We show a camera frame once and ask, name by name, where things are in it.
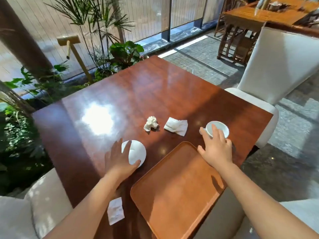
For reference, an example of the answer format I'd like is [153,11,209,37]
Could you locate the broad-leaf green plant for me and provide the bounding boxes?
[109,41,145,70]

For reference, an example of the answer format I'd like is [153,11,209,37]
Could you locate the white round saucer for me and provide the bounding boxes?
[121,140,147,168]

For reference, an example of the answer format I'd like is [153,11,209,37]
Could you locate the person's left forearm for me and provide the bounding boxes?
[44,174,121,239]

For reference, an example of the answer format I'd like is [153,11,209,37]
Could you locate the carved wooden chair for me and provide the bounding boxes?
[214,0,250,38]

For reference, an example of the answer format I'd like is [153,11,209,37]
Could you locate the bamboo water spout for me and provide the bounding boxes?
[56,35,94,83]

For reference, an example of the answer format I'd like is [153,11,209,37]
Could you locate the folded white napkin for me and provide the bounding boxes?
[164,117,188,137]

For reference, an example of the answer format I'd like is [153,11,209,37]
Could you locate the white upholstered chair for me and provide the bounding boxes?
[225,22,319,149]

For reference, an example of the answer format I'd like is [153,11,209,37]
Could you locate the person's right hand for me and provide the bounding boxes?
[197,124,234,170]

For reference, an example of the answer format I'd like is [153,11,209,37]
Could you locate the white cushioned seat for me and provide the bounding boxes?
[194,188,319,239]
[0,168,73,239]

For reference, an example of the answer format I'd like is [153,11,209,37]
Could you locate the reddish-brown wooden table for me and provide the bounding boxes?
[32,55,274,239]

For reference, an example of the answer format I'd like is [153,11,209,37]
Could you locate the person's left hand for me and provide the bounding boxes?
[104,138,141,183]

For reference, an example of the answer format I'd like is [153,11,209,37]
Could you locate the creased flat white napkin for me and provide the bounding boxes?
[107,197,125,226]

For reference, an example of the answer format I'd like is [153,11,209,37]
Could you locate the light wooden table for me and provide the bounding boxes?
[217,0,319,65]

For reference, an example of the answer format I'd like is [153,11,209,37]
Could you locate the tall bamboo palm plant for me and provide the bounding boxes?
[45,0,136,72]

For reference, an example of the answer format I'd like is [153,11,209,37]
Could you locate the green garden shrubs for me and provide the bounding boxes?
[0,63,75,196]

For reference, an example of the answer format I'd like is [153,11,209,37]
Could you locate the brown tree trunk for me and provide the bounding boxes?
[0,0,54,80]

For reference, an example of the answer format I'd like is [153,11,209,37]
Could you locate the orange-brown serving tray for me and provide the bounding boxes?
[130,141,227,239]

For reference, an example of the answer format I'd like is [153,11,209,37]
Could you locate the person's right forearm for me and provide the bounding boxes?
[219,161,319,239]

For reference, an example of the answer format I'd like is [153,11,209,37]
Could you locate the white ceramic bowl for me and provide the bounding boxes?
[205,121,230,139]

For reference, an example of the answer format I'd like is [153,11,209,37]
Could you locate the crumpled white tissue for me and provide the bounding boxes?
[144,116,159,132]

